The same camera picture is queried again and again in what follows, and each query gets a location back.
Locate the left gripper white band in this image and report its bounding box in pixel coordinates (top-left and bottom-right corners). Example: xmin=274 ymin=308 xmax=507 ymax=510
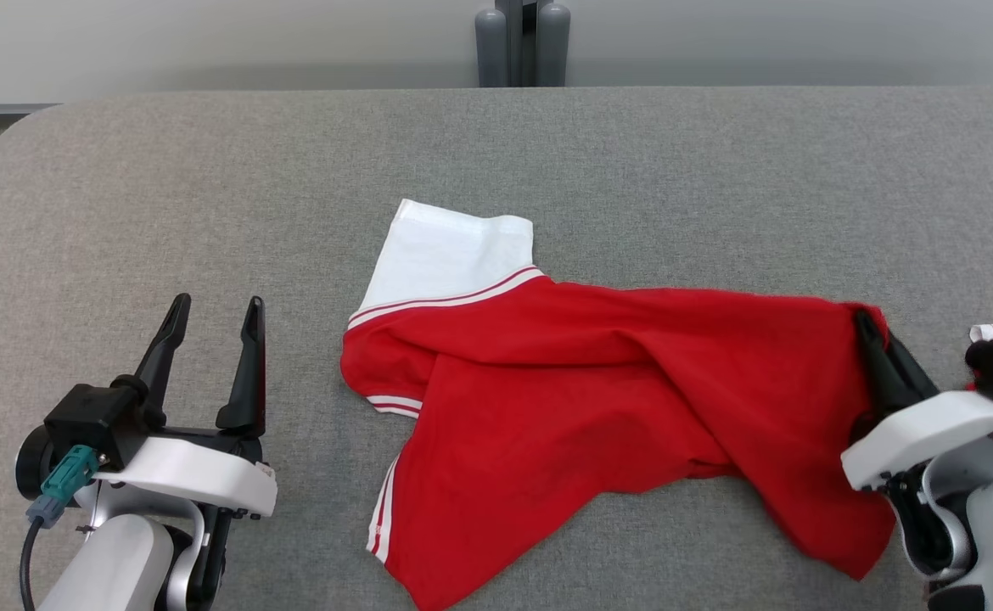
xmin=93 ymin=294 xmax=278 ymax=517

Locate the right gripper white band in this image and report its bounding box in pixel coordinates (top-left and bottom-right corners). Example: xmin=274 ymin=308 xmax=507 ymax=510
xmin=840 ymin=310 xmax=993 ymax=491

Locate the red shirt with white sleeve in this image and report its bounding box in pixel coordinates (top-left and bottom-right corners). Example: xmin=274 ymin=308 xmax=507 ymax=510
xmin=339 ymin=199 xmax=898 ymax=611

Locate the teal cable plug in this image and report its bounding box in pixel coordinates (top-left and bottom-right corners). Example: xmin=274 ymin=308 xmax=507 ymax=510
xmin=26 ymin=445 xmax=100 ymax=527

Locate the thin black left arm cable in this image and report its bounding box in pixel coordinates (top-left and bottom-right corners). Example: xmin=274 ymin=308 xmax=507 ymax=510
xmin=20 ymin=518 xmax=48 ymax=611

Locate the grey partition post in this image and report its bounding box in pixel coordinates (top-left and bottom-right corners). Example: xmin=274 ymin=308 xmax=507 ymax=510
xmin=474 ymin=0 xmax=572 ymax=88

